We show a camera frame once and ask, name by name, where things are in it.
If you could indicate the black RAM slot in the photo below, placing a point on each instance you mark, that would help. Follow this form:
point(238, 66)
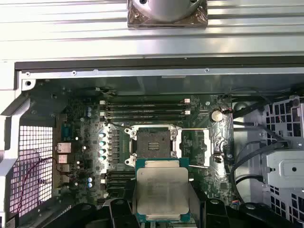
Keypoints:
point(142, 118)
point(142, 114)
point(142, 103)
point(118, 188)
point(121, 173)
point(121, 178)
point(121, 183)
point(142, 108)

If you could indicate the silver topped CPU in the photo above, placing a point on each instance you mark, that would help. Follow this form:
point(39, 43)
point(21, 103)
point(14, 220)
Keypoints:
point(161, 190)

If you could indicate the teal topped capacitor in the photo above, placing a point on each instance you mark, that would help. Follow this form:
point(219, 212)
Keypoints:
point(102, 158)
point(102, 152)
point(102, 143)
point(102, 135)

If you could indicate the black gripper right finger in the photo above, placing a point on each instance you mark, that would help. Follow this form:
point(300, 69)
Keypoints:
point(213, 213)

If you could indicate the square brown base plate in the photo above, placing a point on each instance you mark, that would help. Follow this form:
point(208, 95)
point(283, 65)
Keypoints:
point(142, 23)

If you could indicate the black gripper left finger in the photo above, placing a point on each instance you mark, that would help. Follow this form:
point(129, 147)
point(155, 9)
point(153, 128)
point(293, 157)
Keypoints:
point(114, 213)

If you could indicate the blue rear serial port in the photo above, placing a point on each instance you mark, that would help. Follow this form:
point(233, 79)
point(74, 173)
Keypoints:
point(66, 133)

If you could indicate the round coin cell battery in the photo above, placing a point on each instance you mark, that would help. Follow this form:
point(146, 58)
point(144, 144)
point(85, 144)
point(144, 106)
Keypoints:
point(216, 116)

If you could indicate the grey metal drive cage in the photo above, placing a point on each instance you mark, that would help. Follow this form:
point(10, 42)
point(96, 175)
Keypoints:
point(285, 166)

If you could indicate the CPU socket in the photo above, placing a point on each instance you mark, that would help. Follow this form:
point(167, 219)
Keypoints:
point(152, 142)

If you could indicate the black grey PC case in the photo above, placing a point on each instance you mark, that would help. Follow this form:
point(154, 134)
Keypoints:
point(152, 71)

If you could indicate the green motherboard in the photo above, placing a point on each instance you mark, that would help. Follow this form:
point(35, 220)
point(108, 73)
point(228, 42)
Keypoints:
point(197, 180)

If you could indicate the metal rear port block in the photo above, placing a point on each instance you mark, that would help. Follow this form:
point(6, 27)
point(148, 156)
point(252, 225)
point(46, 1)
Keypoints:
point(64, 167)
point(64, 147)
point(64, 179)
point(64, 158)

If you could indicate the small blue capacitor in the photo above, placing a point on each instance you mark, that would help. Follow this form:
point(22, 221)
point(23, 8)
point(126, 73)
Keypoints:
point(89, 185)
point(89, 179)
point(89, 109)
point(89, 114)

